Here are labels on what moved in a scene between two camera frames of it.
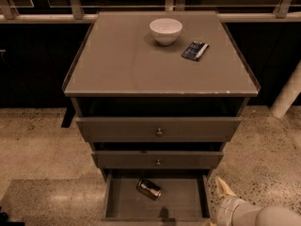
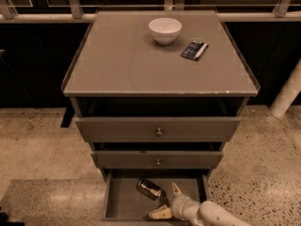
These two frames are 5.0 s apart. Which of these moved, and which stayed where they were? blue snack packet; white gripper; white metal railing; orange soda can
Moved: white gripper
Stayed: orange soda can; white metal railing; blue snack packet
